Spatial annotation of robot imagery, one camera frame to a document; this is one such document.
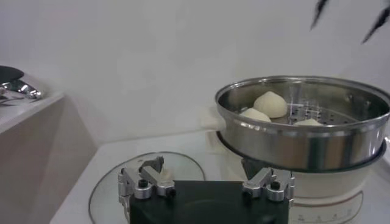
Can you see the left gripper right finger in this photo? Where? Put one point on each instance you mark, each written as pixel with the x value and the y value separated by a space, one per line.
pixel 259 181

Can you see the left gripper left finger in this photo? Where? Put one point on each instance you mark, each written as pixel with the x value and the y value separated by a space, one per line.
pixel 158 182

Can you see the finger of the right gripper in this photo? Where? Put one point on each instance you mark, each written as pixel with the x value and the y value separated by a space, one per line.
pixel 379 21
pixel 319 12

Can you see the round glass pot lid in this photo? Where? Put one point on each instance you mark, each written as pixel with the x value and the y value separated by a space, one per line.
pixel 182 167

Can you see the white steamed baozi bun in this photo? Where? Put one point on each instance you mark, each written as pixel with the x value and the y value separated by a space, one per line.
pixel 307 122
pixel 269 105
pixel 255 115

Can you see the stainless steel steamer basket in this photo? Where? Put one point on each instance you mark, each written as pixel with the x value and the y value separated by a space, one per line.
pixel 304 146

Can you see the cream electric cooking pot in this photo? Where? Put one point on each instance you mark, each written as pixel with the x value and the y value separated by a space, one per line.
pixel 329 185

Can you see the white side table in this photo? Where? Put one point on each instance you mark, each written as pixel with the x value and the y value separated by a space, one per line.
pixel 45 152

